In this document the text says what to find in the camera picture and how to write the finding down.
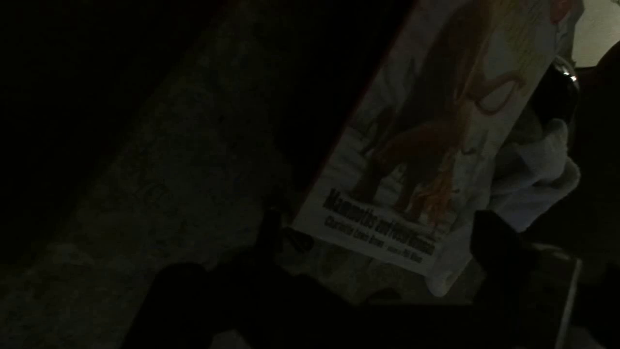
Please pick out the mammoth picture book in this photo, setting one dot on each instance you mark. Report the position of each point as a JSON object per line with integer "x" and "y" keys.
{"x": 438, "y": 147}

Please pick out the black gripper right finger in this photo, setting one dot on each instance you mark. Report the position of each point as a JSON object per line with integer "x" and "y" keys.
{"x": 502, "y": 244}

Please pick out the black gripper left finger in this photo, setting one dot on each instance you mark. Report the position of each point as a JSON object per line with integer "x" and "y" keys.
{"x": 270, "y": 232}

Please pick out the small black round stand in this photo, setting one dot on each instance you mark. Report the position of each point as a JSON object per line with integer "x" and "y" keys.
{"x": 557, "y": 89}

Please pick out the large white crumpled cloth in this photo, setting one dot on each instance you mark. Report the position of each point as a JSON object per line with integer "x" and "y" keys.
{"x": 539, "y": 176}

